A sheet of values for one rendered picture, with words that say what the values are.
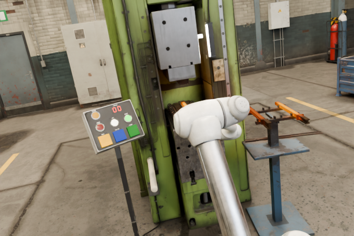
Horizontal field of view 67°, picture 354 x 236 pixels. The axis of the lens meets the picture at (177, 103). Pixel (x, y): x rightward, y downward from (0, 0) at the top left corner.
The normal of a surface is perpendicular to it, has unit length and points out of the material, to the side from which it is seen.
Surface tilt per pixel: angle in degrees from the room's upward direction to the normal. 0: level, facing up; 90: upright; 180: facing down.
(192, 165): 90
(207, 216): 89
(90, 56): 90
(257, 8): 90
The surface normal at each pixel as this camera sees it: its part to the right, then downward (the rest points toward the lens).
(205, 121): 0.11, -0.27
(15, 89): 0.20, 0.23
